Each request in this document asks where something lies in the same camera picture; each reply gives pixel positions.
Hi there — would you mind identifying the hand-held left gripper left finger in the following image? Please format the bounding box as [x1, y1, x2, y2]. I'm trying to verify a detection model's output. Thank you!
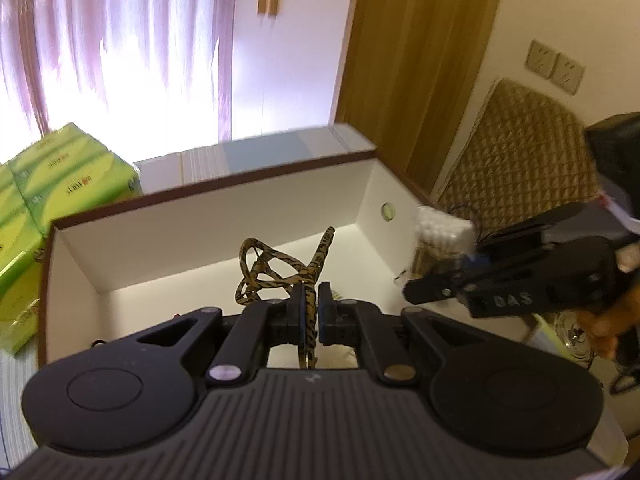
[135, 282, 308, 385]

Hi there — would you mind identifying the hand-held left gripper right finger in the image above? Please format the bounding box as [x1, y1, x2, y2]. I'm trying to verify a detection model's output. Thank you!
[317, 281, 501, 387]

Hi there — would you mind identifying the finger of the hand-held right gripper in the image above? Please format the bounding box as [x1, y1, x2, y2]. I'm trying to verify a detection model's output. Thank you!
[404, 264, 494, 307]
[471, 221, 557, 264]

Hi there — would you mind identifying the leopard print strap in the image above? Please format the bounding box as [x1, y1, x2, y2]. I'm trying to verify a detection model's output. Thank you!
[235, 226, 337, 372]

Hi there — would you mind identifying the pack of cotton swabs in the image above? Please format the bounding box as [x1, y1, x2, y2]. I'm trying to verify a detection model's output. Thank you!
[410, 205, 475, 282]

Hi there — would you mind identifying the brown cardboard box white inside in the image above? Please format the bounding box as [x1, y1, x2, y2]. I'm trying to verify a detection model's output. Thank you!
[36, 122, 436, 367]

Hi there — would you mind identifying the person's right hand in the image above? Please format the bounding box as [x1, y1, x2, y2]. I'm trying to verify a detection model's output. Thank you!
[576, 244, 640, 360]

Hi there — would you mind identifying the clear glass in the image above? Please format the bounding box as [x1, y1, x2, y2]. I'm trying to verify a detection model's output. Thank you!
[554, 309, 597, 364]

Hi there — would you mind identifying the quilted beige cushion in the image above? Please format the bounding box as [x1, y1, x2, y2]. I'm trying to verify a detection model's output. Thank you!
[432, 78, 607, 282]

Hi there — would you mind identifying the wooden wardrobe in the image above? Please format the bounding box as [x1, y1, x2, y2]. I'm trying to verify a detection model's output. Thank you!
[334, 0, 512, 197]

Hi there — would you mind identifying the pack of green boxes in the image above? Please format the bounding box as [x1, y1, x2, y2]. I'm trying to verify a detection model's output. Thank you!
[0, 121, 143, 356]

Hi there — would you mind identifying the pink sheer curtain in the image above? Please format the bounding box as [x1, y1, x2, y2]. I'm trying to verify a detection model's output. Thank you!
[0, 0, 242, 166]

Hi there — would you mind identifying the beige wall socket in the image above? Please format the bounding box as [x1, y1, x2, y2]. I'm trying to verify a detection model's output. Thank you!
[524, 38, 560, 79]
[552, 52, 587, 95]

